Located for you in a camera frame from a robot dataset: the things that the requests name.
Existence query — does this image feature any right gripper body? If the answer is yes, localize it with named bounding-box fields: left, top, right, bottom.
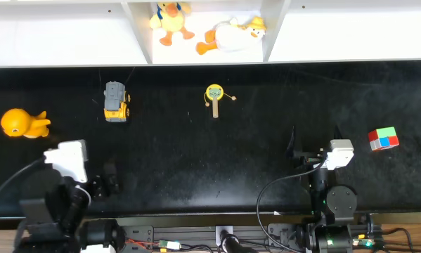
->
left=293, top=150, right=328, bottom=169

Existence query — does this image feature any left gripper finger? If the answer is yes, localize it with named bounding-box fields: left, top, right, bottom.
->
left=103, top=160, right=120, bottom=195

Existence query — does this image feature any many-coloured puzzle cube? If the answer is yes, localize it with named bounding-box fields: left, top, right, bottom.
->
left=367, top=126, right=401, bottom=152

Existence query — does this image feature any grey and yellow toy truck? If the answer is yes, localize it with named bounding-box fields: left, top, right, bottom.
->
left=103, top=81, right=131, bottom=124

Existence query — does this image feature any yellow rattle drum toy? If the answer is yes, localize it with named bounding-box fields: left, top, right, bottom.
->
left=203, top=83, right=238, bottom=119

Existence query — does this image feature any orange rubber dinosaur toy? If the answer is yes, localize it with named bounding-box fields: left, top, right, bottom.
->
left=0, top=108, right=52, bottom=139

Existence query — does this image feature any white plush duck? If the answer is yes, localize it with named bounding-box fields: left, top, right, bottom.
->
left=195, top=15, right=268, bottom=56

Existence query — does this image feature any white shelf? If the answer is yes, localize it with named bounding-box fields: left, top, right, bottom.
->
left=0, top=0, right=421, bottom=68

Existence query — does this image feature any yellow plush duck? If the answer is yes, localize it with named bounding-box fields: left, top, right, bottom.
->
left=149, top=1, right=196, bottom=47

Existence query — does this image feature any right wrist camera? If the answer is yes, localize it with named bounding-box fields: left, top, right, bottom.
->
left=324, top=138, right=356, bottom=171

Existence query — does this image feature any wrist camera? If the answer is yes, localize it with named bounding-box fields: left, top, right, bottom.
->
left=324, top=138, right=356, bottom=171
left=43, top=139, right=89, bottom=184

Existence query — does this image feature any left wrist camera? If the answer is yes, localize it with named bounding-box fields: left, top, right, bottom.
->
left=43, top=139, right=89, bottom=184

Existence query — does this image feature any mounting rail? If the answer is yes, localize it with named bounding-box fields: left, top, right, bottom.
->
left=118, top=223, right=417, bottom=253

